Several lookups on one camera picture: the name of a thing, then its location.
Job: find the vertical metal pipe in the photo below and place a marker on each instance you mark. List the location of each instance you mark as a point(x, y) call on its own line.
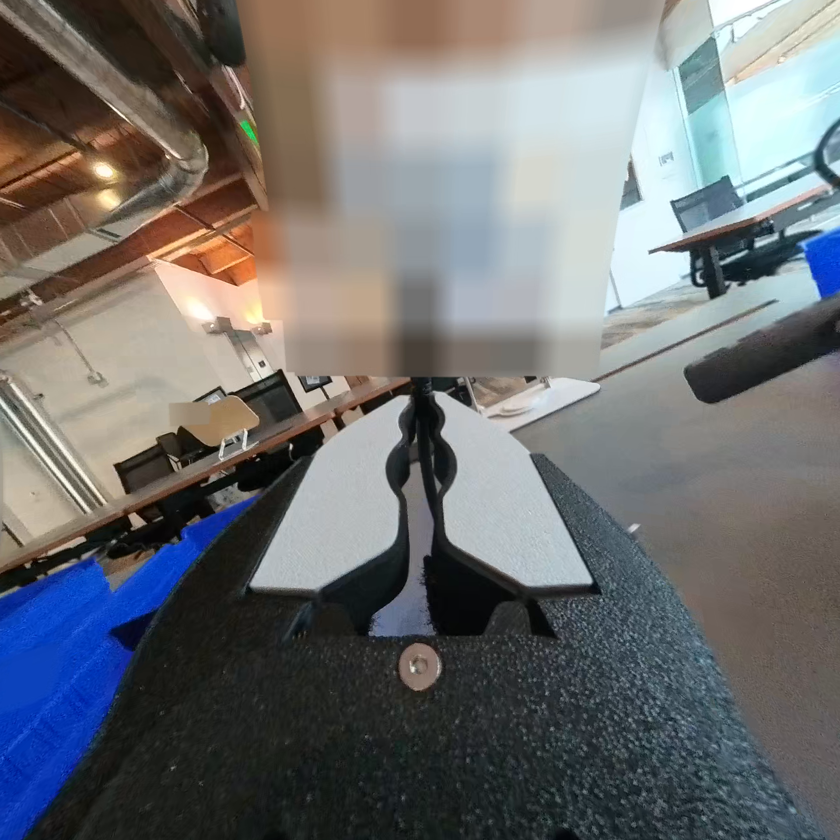
point(46, 446)

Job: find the wooden board on stand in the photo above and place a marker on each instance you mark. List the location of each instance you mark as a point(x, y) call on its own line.
point(217, 420)

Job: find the dark office desk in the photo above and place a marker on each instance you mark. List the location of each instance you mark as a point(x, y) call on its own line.
point(131, 492)

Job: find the black office chair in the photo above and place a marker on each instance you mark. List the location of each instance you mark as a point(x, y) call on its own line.
point(276, 400)
point(715, 210)
point(145, 466)

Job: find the black usb hub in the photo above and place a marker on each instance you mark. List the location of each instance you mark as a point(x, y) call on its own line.
point(761, 357)

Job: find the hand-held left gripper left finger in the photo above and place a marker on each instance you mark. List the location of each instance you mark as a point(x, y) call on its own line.
point(328, 512)

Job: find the wooden office desk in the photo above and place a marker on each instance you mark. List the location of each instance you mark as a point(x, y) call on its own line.
point(748, 217)

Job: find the green exit sign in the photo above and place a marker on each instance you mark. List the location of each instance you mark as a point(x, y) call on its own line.
point(247, 131)

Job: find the white document stand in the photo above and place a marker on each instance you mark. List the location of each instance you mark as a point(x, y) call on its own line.
point(545, 398)

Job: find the metal ventilation duct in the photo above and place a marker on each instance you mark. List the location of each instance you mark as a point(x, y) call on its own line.
point(131, 105)

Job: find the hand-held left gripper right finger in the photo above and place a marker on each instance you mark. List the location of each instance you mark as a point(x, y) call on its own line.
point(512, 512)

